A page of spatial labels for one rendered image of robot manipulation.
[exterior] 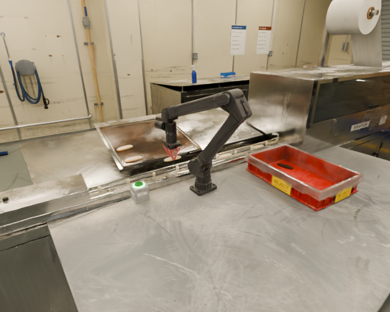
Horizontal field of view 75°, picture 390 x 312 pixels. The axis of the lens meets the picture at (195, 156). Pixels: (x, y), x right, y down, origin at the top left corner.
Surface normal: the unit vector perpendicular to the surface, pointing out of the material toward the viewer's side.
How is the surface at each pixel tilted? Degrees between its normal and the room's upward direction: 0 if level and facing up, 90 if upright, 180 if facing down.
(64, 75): 90
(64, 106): 90
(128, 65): 90
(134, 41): 90
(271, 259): 0
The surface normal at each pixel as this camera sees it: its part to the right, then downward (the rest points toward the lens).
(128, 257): 0.00, -0.91
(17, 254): 0.53, 0.35
